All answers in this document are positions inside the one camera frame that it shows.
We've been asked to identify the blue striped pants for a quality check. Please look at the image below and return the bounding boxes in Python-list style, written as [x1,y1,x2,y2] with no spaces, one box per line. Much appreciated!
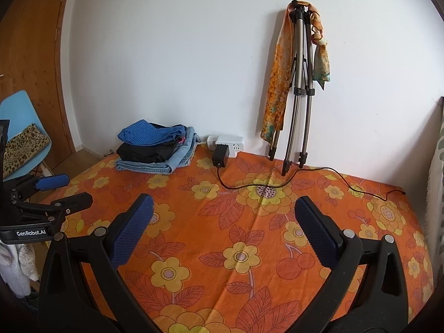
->
[117,120,187,147]

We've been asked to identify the white gloved left hand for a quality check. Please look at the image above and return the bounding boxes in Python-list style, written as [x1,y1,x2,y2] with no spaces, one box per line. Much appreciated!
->
[0,242,39,298]

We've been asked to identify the leopard print cushion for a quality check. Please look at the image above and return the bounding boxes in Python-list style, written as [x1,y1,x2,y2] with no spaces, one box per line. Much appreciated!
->
[3,123,50,178]

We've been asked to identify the light blue chair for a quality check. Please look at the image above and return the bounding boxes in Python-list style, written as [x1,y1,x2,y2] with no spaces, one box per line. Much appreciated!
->
[1,90,52,180]

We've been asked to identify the black folded garment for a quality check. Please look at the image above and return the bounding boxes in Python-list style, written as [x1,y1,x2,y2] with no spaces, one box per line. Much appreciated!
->
[117,137,185,163]

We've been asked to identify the orange floral bed sheet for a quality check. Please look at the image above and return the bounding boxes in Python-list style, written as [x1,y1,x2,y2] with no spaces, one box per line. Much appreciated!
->
[52,147,433,332]

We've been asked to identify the light blue folded jeans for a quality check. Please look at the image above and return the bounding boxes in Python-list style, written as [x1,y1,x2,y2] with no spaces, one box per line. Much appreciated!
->
[115,126,200,175]

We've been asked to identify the wooden door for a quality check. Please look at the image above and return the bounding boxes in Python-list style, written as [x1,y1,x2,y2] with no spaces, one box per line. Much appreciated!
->
[1,0,74,168]

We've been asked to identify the black power adapter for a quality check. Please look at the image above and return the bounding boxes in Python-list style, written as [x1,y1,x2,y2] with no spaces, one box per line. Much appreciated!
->
[211,144,229,168]

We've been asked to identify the orange floral scarf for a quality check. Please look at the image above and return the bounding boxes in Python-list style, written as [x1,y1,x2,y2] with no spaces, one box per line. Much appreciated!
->
[260,1,331,143]

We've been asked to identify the white power strip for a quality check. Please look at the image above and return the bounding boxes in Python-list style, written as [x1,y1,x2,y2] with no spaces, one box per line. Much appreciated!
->
[206,135,244,158]

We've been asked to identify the silver black tripod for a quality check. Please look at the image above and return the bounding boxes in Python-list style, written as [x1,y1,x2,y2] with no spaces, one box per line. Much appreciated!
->
[269,0,315,176]

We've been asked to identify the black cable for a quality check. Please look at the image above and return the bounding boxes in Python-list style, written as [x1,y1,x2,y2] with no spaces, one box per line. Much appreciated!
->
[217,165,407,202]

